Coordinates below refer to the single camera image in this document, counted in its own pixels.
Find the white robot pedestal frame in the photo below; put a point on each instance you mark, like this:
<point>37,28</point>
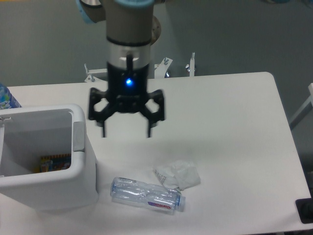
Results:
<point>160,70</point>

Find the crushed clear plastic bottle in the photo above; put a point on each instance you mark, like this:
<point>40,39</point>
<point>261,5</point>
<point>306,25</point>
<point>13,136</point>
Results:
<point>140,194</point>

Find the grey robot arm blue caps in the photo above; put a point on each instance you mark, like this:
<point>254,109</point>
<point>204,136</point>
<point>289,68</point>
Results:
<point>129,26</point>

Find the crumpled white plastic wrapper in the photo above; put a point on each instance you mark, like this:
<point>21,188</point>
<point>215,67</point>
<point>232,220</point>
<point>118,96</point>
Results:
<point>178,175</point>

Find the colourful snack packet in bin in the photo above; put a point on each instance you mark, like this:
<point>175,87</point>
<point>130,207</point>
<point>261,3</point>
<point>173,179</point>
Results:
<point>55,162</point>

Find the white frame at right edge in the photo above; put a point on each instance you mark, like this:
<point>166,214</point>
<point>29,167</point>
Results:
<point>303,110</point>

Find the white push-lid trash can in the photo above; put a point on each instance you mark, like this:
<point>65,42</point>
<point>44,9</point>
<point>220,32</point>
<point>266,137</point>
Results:
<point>27,134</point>

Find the blue labelled bottle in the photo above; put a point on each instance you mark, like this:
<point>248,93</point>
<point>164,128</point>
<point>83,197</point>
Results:
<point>7,100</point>

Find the black clamp at table edge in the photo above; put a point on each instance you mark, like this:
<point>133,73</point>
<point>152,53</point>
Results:
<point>305,210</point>

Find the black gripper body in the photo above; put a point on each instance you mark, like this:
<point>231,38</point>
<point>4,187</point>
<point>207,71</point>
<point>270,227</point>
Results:
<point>127,89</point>

